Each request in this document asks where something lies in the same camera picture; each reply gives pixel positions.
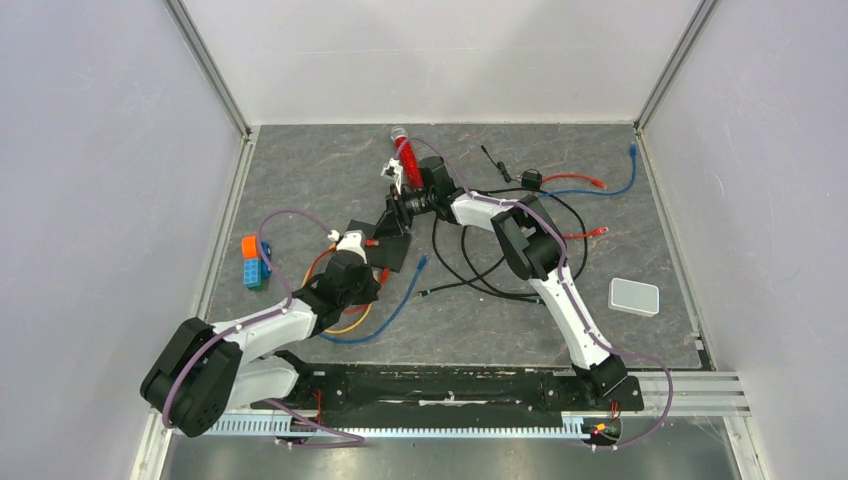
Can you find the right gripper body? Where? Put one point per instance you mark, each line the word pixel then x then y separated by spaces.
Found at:
pixel 419 202

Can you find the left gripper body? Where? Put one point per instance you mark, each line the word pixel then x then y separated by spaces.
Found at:
pixel 363 292

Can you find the black network switch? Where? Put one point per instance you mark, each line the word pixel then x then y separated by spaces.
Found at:
pixel 389 252

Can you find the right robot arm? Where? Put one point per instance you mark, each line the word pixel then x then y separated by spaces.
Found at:
pixel 532 246

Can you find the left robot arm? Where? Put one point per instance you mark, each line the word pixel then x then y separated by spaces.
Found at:
pixel 207 369

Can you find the red glitter tube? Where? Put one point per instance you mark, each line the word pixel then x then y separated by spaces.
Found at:
pixel 406 157

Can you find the blue orange toy bricks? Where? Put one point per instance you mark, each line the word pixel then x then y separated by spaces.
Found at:
pixel 255 268

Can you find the black power adapter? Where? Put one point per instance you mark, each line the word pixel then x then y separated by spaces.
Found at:
pixel 530 179

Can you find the white plastic box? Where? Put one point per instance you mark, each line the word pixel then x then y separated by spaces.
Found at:
pixel 634 297

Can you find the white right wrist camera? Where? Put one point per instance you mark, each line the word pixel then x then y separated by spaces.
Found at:
pixel 394 171

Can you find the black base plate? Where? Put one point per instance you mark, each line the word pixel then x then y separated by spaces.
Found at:
pixel 451 396

